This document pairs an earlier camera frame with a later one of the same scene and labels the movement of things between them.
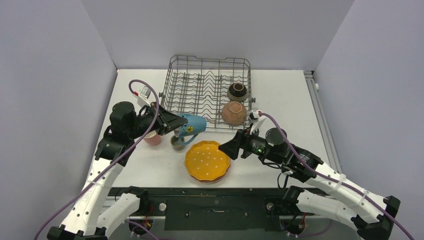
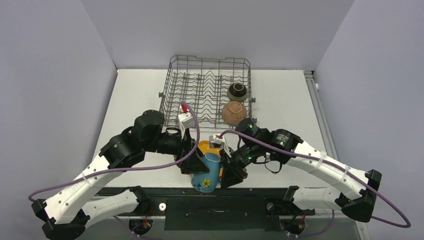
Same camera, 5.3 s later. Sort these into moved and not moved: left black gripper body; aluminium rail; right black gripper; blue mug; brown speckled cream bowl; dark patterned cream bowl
Moved: blue mug; right black gripper; left black gripper body
Not moved: aluminium rail; dark patterned cream bowl; brown speckled cream bowl
